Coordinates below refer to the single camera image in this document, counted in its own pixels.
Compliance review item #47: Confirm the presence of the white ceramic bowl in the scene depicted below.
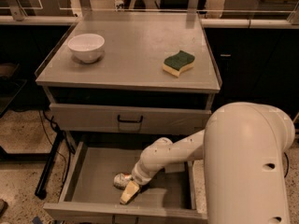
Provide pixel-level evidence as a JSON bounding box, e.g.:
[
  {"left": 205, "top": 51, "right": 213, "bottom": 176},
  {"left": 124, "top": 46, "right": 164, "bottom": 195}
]
[{"left": 67, "top": 34, "right": 105, "bottom": 63}]

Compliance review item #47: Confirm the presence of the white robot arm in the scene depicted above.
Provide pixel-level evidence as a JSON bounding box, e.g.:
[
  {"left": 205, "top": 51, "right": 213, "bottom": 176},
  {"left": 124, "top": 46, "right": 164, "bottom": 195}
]
[{"left": 121, "top": 103, "right": 295, "bottom": 224}]

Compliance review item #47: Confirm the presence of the crushed 7up can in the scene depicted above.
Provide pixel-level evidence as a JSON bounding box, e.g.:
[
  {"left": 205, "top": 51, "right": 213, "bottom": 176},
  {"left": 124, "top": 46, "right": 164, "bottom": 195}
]
[{"left": 113, "top": 173, "right": 133, "bottom": 189}]

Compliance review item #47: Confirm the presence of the white horizontal rail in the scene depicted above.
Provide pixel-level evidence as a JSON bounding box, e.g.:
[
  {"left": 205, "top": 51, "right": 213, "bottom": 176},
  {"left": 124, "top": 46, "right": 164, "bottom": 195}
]
[{"left": 0, "top": 13, "right": 299, "bottom": 30}]

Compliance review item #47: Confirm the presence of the black floor cable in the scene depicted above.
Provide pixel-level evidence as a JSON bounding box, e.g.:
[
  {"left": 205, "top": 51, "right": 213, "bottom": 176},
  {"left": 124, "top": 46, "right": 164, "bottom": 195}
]
[{"left": 283, "top": 152, "right": 290, "bottom": 178}]

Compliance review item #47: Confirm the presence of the green and yellow sponge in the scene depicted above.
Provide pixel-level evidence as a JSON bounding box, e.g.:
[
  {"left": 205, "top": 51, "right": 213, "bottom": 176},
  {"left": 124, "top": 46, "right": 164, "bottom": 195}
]
[{"left": 163, "top": 50, "right": 195, "bottom": 77}]

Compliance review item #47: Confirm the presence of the grey metal drawer cabinet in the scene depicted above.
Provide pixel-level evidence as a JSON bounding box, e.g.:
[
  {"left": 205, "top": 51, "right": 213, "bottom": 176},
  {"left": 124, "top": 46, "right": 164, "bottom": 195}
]
[{"left": 35, "top": 10, "right": 222, "bottom": 224}]

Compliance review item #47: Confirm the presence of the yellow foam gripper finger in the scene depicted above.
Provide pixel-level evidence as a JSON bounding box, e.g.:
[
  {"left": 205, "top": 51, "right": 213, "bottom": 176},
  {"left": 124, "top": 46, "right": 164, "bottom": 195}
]
[{"left": 120, "top": 181, "right": 141, "bottom": 204}]

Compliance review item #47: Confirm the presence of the open grey middle drawer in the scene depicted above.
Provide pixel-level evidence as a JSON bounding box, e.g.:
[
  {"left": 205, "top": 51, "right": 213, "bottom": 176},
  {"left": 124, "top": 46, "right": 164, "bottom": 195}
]
[{"left": 44, "top": 144, "right": 207, "bottom": 224}]

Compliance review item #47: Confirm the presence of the closed grey top drawer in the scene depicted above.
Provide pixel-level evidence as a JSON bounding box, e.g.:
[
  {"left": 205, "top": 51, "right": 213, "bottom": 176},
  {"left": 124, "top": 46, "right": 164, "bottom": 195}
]
[{"left": 50, "top": 104, "right": 211, "bottom": 135}]

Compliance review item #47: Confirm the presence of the black metal stand leg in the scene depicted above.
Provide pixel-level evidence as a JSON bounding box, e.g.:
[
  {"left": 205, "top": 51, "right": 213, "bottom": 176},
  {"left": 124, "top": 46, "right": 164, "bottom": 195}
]
[{"left": 35, "top": 131, "right": 63, "bottom": 200}]

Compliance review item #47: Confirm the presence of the clear plastic bottle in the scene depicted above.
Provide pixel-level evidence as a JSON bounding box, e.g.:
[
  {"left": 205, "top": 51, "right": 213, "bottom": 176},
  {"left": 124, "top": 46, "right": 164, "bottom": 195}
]
[{"left": 114, "top": 0, "right": 124, "bottom": 11}]

